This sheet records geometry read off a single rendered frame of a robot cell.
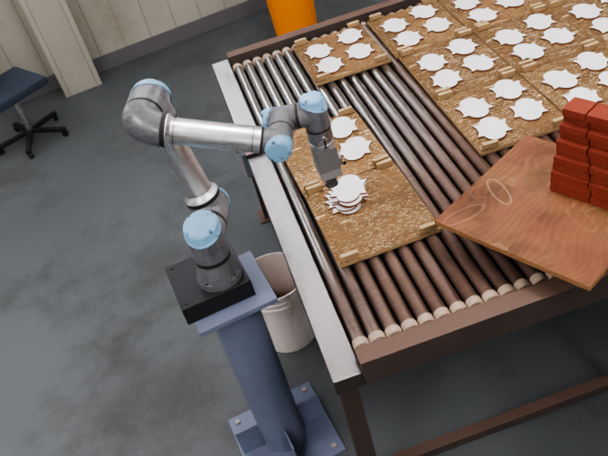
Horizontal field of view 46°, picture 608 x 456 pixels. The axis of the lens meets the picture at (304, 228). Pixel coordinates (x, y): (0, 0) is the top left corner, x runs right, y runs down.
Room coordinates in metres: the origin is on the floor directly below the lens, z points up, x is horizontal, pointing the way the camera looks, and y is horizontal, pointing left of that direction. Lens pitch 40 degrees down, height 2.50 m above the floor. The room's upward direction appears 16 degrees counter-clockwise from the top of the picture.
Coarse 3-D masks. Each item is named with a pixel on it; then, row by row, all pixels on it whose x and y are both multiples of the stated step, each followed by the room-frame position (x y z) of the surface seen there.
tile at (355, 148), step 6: (354, 138) 2.30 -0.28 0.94; (360, 138) 2.29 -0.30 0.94; (342, 144) 2.29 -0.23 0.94; (348, 144) 2.28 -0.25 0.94; (354, 144) 2.27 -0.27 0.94; (360, 144) 2.25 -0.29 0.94; (366, 144) 2.24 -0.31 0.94; (342, 150) 2.25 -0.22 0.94; (348, 150) 2.24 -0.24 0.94; (354, 150) 2.23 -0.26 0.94; (360, 150) 2.21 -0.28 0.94; (366, 150) 2.20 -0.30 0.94; (342, 156) 2.22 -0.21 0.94; (348, 156) 2.20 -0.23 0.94; (354, 156) 2.19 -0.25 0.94; (360, 156) 2.18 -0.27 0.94
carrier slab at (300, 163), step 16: (352, 112) 2.50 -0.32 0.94; (304, 128) 2.48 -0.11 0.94; (368, 128) 2.35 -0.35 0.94; (304, 144) 2.37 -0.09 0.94; (336, 144) 2.31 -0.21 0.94; (288, 160) 2.29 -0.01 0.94; (304, 160) 2.26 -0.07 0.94; (368, 160) 2.15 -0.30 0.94; (304, 176) 2.16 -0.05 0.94; (304, 192) 2.07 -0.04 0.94
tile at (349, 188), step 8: (344, 176) 2.04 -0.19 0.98; (352, 176) 2.03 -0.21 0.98; (344, 184) 2.00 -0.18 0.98; (352, 184) 1.99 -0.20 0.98; (360, 184) 1.98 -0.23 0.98; (336, 192) 1.97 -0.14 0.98; (344, 192) 1.96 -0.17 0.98; (352, 192) 1.94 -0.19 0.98; (360, 192) 1.93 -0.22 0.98; (344, 200) 1.91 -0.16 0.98; (352, 200) 1.90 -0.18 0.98
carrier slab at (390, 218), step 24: (384, 168) 2.08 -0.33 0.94; (384, 192) 1.95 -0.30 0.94; (408, 192) 1.91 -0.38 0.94; (336, 216) 1.89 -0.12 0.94; (360, 216) 1.86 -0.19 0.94; (384, 216) 1.82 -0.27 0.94; (408, 216) 1.79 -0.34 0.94; (432, 216) 1.76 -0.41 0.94; (336, 240) 1.78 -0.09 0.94; (360, 240) 1.74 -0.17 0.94; (384, 240) 1.71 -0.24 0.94; (408, 240) 1.68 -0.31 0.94
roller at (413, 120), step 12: (372, 72) 2.81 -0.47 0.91; (384, 84) 2.67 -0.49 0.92; (396, 96) 2.55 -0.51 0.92; (396, 108) 2.50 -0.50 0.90; (408, 108) 2.45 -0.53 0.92; (408, 120) 2.37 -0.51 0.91; (420, 132) 2.26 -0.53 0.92; (432, 144) 2.16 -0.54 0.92; (444, 156) 2.07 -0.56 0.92; (444, 168) 2.02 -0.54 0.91; (456, 168) 1.99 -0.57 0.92; (456, 180) 1.93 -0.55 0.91; (528, 276) 1.42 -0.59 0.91; (540, 276) 1.40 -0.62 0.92
